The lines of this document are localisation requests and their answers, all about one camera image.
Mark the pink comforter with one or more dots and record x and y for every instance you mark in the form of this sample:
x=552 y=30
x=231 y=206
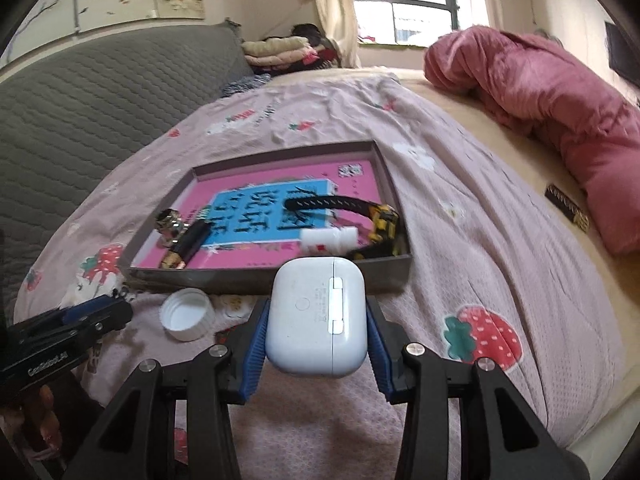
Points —
x=550 y=95

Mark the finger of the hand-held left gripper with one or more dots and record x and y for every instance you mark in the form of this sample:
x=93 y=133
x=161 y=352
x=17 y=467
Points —
x=90 y=306
x=110 y=322

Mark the pile of folded clothes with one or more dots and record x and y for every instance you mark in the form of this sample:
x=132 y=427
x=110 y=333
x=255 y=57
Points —
x=285 y=52

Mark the black and gold patterned strip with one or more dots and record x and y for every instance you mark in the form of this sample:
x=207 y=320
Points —
x=567 y=207

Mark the window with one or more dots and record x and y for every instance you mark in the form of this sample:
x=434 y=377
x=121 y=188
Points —
x=420 y=15

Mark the person's left hand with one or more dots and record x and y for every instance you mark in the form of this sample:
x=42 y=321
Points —
x=42 y=410

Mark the grey quilted headboard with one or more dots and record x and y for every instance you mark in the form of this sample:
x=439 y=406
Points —
x=100 y=110

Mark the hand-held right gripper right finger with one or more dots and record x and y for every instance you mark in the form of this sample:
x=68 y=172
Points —
x=382 y=360

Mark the white earbuds case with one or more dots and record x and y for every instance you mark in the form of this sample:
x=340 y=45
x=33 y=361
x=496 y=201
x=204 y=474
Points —
x=310 y=320

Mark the pink strawberry printed bedsheet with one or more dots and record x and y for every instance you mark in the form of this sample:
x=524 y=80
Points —
x=475 y=260

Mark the cream curtain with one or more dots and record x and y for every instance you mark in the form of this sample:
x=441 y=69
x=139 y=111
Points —
x=332 y=5

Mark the black wall television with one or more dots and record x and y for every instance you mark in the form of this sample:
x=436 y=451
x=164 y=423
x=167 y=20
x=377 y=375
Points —
x=622 y=52

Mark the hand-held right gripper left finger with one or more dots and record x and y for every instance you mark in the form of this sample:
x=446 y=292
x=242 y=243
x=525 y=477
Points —
x=255 y=355

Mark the small white bottle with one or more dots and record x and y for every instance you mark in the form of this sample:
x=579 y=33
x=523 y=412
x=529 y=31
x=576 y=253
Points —
x=325 y=240

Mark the shallow grey cardboard box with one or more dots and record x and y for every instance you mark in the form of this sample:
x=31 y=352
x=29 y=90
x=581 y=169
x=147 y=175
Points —
x=250 y=280

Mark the blue patterned cloth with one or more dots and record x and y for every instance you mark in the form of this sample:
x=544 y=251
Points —
x=245 y=86

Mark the white ribbed jar lid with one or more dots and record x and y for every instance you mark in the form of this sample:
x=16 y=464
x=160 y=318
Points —
x=187 y=315

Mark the black and gold lighter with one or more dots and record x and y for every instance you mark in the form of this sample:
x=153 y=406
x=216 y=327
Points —
x=192 y=240

